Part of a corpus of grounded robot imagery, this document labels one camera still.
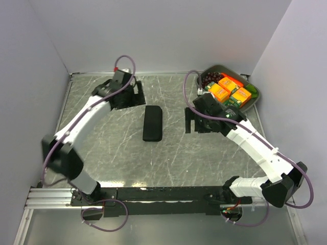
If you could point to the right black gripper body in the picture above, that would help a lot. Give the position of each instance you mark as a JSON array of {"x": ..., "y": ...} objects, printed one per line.
[{"x": 203, "y": 125}]

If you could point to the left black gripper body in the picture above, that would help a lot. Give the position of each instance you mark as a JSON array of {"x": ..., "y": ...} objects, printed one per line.
[{"x": 127, "y": 101}]

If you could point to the black zippered tool case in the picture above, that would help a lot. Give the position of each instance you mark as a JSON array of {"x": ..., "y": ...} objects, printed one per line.
[{"x": 153, "y": 124}]

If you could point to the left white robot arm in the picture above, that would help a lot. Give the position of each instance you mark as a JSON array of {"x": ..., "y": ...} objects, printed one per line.
[{"x": 60, "y": 151}]

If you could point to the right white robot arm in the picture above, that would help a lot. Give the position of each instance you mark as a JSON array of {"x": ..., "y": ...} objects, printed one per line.
[{"x": 282, "y": 177}]

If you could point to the orange juice carton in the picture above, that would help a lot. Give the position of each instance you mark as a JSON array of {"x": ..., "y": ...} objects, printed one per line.
[
  {"x": 239, "y": 98},
  {"x": 229, "y": 85},
  {"x": 217, "y": 91}
]

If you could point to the dark red grapes bunch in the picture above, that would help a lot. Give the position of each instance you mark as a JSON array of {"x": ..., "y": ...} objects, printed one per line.
[{"x": 211, "y": 77}]

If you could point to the orange carrot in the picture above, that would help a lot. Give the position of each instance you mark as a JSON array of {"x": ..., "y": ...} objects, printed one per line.
[{"x": 233, "y": 79}]

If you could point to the grey plastic tray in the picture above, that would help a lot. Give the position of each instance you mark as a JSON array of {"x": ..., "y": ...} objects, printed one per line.
[{"x": 239, "y": 77}]

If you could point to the green leaf vegetable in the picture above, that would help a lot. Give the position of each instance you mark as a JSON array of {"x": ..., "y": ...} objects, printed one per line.
[{"x": 251, "y": 90}]

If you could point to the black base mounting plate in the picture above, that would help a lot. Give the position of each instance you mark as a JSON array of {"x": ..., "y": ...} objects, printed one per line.
[{"x": 206, "y": 200}]

